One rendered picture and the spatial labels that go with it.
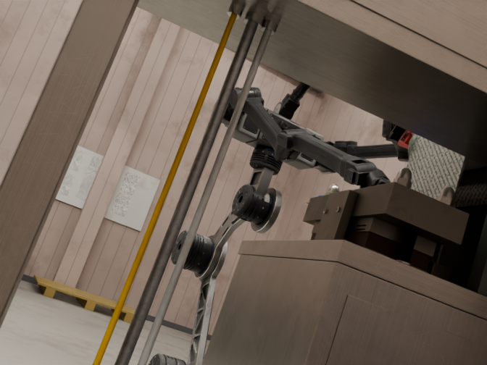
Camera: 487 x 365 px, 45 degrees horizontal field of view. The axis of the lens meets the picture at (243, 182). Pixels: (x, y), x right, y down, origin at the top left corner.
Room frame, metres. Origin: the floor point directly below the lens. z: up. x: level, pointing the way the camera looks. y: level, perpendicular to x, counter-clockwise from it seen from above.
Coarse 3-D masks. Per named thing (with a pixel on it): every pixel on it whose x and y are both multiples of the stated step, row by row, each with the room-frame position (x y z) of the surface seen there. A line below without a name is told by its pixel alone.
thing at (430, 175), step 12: (432, 156) 1.29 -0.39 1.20; (444, 156) 1.23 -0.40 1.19; (456, 156) 1.19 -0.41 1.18; (408, 168) 1.38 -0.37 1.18; (420, 168) 1.32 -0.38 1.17; (432, 168) 1.27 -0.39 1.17; (444, 168) 1.22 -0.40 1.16; (456, 168) 1.18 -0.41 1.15; (420, 180) 1.30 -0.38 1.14; (432, 180) 1.26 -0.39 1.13; (444, 180) 1.21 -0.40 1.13; (456, 180) 1.17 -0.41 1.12; (420, 192) 1.29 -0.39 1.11; (432, 192) 1.24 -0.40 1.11; (456, 192) 1.16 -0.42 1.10
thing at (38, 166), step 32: (96, 0) 0.70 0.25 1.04; (128, 0) 0.70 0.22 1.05; (96, 32) 0.70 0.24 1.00; (64, 64) 0.70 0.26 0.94; (96, 64) 0.70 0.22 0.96; (64, 96) 0.70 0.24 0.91; (96, 96) 0.73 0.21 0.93; (32, 128) 0.70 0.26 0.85; (64, 128) 0.70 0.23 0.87; (32, 160) 0.70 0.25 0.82; (64, 160) 0.71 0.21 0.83; (0, 192) 0.69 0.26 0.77; (32, 192) 0.70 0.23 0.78; (0, 224) 0.70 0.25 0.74; (32, 224) 0.70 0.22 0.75; (0, 256) 0.70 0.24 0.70; (0, 288) 0.70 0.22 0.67; (0, 320) 0.71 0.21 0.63
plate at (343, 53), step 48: (144, 0) 0.88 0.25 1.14; (192, 0) 0.82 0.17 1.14; (240, 0) 0.77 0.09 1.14; (288, 0) 0.73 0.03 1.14; (336, 0) 0.73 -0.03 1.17; (384, 0) 0.74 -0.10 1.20; (432, 0) 0.75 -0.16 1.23; (480, 0) 0.77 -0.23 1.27; (288, 48) 0.87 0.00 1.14; (336, 48) 0.81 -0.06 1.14; (384, 48) 0.76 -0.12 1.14; (432, 48) 0.76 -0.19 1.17; (480, 48) 0.77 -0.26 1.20; (336, 96) 0.99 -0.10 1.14; (384, 96) 0.92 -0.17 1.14; (432, 96) 0.86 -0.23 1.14; (480, 96) 0.80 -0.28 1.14; (480, 144) 0.97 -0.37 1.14
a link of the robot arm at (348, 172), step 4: (348, 172) 1.56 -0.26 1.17; (352, 172) 1.54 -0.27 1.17; (356, 172) 1.53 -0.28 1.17; (360, 172) 1.53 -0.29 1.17; (364, 172) 1.53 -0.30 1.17; (368, 172) 1.53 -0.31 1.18; (348, 176) 1.56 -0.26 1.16; (352, 176) 1.54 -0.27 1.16; (356, 176) 1.54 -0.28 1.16; (360, 176) 1.53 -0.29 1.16; (364, 176) 1.53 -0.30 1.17; (348, 180) 1.56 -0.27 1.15; (352, 180) 1.56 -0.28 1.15; (356, 180) 1.54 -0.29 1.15; (360, 180) 1.54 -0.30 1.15; (364, 180) 1.54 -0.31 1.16; (356, 184) 1.54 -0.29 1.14; (360, 184) 1.54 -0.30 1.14; (364, 184) 1.55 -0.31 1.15
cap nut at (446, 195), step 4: (444, 188) 1.06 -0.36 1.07; (448, 188) 1.05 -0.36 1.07; (452, 188) 1.06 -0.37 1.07; (444, 192) 1.05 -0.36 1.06; (448, 192) 1.05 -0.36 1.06; (452, 192) 1.05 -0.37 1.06; (440, 196) 1.06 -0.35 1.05; (444, 196) 1.05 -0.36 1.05; (448, 196) 1.05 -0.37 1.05; (452, 196) 1.05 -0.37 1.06; (440, 200) 1.05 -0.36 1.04; (444, 200) 1.05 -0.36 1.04; (448, 200) 1.05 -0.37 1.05; (452, 200) 1.05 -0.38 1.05; (448, 204) 1.05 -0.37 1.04; (452, 204) 1.05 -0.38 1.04
